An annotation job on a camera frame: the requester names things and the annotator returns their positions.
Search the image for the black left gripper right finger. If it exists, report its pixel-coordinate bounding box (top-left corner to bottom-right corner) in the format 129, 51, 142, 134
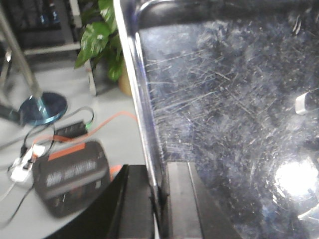
166, 162, 240, 239

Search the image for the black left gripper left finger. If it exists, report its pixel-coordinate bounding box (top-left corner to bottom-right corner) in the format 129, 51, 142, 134
48, 165, 155, 239

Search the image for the silver metal tray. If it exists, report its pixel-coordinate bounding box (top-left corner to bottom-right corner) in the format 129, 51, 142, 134
114, 0, 319, 239

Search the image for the black orange power station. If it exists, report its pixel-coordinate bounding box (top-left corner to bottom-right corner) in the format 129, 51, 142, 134
32, 141, 111, 218

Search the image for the black adapter box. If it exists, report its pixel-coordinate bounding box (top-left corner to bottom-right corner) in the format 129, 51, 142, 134
54, 121, 88, 139

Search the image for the white power strip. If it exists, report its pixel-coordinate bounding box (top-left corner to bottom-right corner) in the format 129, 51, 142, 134
9, 144, 45, 183

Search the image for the blue round stand base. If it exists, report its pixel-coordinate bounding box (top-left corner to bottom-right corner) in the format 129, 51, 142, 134
18, 92, 68, 126

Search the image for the metal stand pole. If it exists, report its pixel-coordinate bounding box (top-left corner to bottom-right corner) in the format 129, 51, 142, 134
0, 3, 43, 98

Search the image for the green potted plant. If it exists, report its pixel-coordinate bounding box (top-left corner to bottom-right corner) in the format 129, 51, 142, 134
75, 0, 132, 97

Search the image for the orange cable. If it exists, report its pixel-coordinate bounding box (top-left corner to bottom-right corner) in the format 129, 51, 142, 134
33, 111, 138, 180

